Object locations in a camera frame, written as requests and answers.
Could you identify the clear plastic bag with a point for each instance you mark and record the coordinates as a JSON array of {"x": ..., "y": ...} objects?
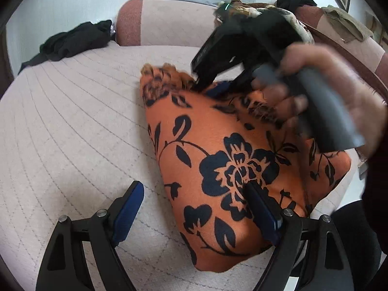
[{"x": 113, "y": 29}]

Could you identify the brown cloth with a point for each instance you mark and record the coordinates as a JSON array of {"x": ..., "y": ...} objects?
[{"x": 248, "y": 5}]

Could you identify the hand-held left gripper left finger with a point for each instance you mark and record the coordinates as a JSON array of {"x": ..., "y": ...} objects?
[{"x": 127, "y": 212}]

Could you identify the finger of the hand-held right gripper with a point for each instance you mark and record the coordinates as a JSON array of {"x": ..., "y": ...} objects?
[
  {"x": 219, "y": 89},
  {"x": 203, "y": 83}
]

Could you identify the person's right hand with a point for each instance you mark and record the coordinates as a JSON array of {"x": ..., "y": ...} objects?
[{"x": 342, "y": 81}]

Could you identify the black garment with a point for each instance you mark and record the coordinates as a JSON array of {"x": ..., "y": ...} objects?
[{"x": 75, "y": 41}]

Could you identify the person's dark trousers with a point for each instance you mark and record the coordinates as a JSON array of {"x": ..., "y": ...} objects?
[{"x": 357, "y": 242}]

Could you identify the orange black floral blouse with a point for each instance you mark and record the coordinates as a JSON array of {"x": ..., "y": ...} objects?
[{"x": 218, "y": 145}]

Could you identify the pink quilted bed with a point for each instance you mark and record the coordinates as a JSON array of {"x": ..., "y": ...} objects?
[{"x": 75, "y": 127}]

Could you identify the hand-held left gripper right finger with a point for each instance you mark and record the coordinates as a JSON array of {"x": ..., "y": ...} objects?
[{"x": 263, "y": 215}]

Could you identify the black cloth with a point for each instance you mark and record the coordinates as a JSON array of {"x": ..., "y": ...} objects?
[{"x": 295, "y": 0}]

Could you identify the beige towel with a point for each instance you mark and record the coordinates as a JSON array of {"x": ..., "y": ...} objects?
[{"x": 345, "y": 21}]

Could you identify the cream floral blanket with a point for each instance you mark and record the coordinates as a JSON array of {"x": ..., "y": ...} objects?
[{"x": 303, "y": 27}]

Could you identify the pink sofa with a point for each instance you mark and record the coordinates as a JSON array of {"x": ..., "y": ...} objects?
[{"x": 169, "y": 21}]

